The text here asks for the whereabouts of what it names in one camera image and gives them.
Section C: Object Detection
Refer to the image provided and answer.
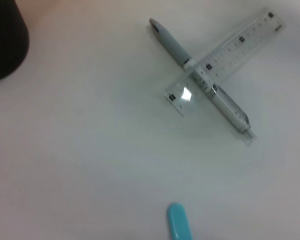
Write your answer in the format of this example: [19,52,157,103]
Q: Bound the grey white pen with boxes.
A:
[149,17,256,147]

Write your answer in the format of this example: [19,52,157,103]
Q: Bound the blue scissors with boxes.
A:
[166,202,193,240]

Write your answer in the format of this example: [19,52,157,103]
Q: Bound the transparent plastic ruler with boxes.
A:
[164,8,287,118]

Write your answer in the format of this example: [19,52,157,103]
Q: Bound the black mesh pen holder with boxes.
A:
[0,0,30,83]

